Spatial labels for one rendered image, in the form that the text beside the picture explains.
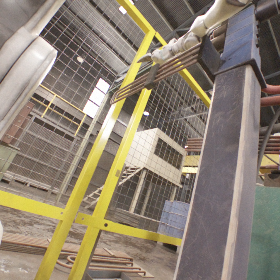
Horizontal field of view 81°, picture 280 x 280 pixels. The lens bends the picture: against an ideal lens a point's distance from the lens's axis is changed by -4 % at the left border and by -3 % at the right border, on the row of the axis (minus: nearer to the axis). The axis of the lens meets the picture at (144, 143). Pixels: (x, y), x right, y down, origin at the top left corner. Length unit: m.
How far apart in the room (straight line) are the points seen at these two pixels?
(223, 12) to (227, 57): 0.25
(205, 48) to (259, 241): 0.71
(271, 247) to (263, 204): 0.16
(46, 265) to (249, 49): 1.07
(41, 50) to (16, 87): 0.08
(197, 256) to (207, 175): 0.12
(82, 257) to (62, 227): 0.20
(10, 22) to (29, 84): 0.09
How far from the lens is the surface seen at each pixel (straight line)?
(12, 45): 0.35
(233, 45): 0.55
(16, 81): 0.34
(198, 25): 0.87
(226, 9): 0.71
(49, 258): 0.99
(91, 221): 0.99
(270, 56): 13.60
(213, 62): 0.47
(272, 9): 0.63
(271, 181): 0.91
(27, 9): 0.40
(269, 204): 0.86
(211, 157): 0.32
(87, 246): 1.04
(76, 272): 1.07
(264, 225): 0.85
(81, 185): 0.94
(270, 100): 0.49
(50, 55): 0.37
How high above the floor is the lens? 0.54
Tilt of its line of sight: 21 degrees up
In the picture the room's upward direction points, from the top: 19 degrees clockwise
